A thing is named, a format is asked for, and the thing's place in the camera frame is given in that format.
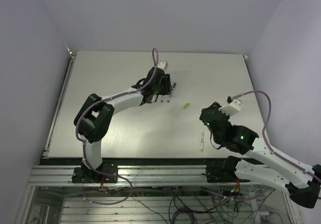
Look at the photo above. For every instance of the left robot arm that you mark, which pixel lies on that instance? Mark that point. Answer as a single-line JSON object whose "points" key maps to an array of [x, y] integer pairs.
{"points": [[93, 119]]}

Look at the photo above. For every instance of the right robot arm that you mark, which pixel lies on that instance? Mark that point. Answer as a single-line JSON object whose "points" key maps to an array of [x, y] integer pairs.
{"points": [[300, 181]]}

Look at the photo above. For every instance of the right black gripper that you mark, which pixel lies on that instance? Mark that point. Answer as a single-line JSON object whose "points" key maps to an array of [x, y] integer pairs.
{"points": [[215, 105]]}

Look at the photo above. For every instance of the green-end white pen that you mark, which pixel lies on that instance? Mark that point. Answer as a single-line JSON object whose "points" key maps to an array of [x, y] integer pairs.
{"points": [[170, 95]]}

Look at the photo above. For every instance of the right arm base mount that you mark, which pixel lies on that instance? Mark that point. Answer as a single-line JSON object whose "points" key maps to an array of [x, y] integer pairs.
{"points": [[220, 170]]}

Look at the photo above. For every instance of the aluminium frame rail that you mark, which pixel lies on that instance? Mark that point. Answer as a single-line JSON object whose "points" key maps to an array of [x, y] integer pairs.
{"points": [[61, 176]]}

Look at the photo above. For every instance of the orange-end pen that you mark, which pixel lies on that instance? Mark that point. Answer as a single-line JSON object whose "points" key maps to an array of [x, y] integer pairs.
{"points": [[202, 141]]}

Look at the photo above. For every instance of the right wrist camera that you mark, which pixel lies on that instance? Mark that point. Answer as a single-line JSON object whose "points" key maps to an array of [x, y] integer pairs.
{"points": [[232, 108]]}

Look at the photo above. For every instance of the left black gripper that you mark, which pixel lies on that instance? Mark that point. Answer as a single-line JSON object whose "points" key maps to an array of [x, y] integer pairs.
{"points": [[167, 80]]}

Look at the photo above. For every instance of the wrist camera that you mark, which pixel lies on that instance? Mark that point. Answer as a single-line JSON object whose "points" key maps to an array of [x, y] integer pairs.
{"points": [[163, 65], [232, 108]]}

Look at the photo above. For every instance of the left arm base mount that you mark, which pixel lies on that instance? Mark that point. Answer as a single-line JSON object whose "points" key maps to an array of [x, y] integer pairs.
{"points": [[106, 173]]}

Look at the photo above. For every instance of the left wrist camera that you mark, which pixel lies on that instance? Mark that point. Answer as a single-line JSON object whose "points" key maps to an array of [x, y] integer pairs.
{"points": [[163, 65]]}

